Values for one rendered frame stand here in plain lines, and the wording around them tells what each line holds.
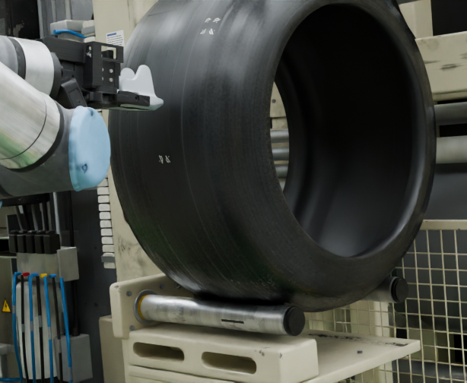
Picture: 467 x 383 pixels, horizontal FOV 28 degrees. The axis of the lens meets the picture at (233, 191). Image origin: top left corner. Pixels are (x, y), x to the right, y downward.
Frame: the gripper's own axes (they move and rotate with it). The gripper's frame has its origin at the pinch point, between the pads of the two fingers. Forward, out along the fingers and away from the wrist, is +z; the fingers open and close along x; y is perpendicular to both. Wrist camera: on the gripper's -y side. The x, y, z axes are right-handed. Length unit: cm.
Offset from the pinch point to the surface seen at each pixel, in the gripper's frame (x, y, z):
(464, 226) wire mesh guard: -12, -17, 65
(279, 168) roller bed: 32, -5, 64
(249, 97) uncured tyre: -11.8, 1.0, 7.2
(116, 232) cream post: 38.4, -18.5, 24.3
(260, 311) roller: -3.9, -30.1, 18.3
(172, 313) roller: 15.9, -31.7, 18.1
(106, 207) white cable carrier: 42, -14, 25
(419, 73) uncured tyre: -12, 9, 49
